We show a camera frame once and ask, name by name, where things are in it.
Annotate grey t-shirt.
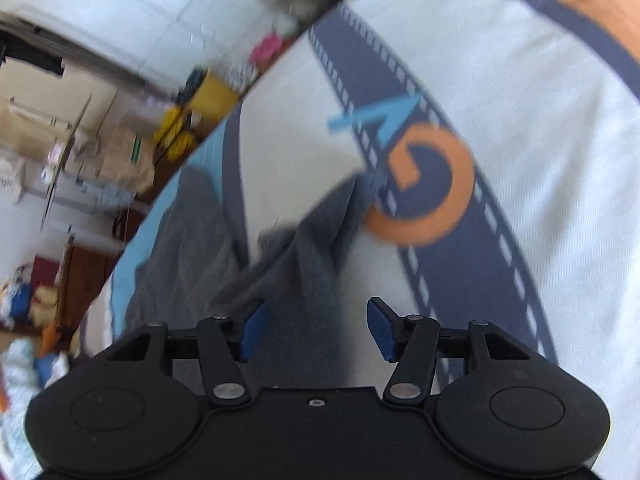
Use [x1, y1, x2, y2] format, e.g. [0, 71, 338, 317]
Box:
[125, 167, 378, 388]

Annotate white wardrobe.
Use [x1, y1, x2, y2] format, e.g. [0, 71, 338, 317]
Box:
[1, 0, 280, 89]

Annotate wooden nightstand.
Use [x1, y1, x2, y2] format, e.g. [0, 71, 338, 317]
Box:
[56, 242, 120, 330]

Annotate yellow bag on floor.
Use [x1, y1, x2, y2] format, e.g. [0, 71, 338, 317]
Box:
[152, 106, 198, 164]

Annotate metal shelf rack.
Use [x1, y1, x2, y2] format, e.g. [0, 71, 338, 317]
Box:
[40, 104, 140, 226]

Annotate pink box on floor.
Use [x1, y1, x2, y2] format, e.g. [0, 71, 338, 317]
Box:
[248, 32, 284, 66]

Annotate patterned bed sheet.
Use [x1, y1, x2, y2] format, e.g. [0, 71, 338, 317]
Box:
[79, 0, 639, 479]

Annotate yellow waste bin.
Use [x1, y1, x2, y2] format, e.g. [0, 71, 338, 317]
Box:
[181, 67, 240, 122]

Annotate brown paper bag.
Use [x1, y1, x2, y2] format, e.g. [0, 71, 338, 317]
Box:
[98, 126, 155, 193]

